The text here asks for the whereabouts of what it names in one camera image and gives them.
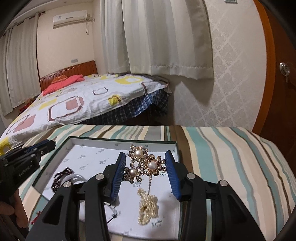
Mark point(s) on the white jade bangle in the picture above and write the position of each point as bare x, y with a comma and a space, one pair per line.
74, 178

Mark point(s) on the red pillow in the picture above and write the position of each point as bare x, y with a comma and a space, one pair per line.
61, 83

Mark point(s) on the plaid blue bed sheet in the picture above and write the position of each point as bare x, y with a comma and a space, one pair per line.
141, 111

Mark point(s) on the white left curtain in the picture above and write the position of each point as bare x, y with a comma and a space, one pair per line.
19, 67

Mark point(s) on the wooden headboard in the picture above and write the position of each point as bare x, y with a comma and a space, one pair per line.
85, 69

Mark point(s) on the person's left hand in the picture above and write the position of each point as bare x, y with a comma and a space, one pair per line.
17, 209

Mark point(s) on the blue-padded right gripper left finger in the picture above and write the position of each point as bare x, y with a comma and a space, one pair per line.
114, 175

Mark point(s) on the white air conditioner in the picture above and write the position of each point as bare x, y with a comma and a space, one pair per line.
70, 18

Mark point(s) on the dark green jewelry box tray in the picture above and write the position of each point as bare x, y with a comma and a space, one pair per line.
148, 210

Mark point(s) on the striped bed cover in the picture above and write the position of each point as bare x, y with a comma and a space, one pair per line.
254, 166

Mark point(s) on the white patterned quilt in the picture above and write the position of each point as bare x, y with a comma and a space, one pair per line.
95, 96

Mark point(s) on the silver door lock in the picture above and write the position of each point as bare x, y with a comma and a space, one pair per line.
285, 70

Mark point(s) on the black cord stone pendant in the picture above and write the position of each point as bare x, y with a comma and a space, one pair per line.
111, 212

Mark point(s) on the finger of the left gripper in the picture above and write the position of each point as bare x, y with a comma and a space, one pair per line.
40, 149

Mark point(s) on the wooden door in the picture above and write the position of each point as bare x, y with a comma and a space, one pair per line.
276, 118

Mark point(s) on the gold pearl flower brooch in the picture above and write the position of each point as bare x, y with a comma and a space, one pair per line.
142, 163

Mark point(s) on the white window curtain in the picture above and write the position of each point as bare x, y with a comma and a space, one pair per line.
157, 38

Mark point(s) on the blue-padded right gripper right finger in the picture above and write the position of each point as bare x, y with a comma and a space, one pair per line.
177, 177

